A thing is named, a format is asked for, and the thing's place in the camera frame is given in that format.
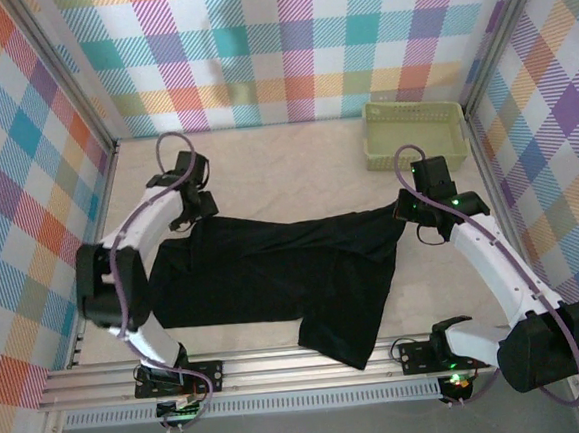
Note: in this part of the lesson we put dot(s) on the black t-shirt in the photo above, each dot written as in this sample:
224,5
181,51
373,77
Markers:
273,268

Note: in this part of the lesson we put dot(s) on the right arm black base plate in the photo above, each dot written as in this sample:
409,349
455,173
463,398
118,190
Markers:
416,357

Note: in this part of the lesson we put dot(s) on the aluminium mounting rail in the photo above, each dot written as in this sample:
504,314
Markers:
281,365

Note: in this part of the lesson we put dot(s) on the light green plastic basket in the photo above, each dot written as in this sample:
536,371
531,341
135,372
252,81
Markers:
413,131

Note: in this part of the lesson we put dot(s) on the aluminium side frame rail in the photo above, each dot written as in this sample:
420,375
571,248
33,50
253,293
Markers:
103,206
491,175

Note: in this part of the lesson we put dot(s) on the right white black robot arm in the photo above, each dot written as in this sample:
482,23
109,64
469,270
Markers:
488,261

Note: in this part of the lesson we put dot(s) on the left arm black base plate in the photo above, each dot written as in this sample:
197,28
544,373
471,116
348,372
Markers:
209,373

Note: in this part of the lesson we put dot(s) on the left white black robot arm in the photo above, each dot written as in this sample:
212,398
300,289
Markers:
139,223

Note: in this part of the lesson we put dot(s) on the aluminium frame post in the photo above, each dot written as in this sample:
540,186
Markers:
64,68
500,34

